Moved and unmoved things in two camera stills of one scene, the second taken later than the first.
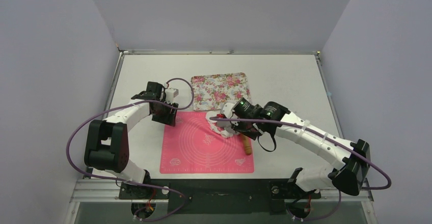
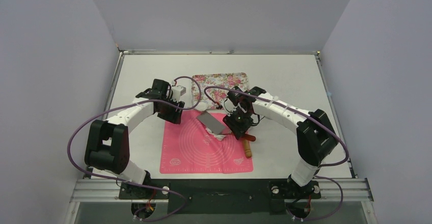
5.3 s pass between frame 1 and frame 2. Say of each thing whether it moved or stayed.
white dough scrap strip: moved
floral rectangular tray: stayed
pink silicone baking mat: stayed
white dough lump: moved
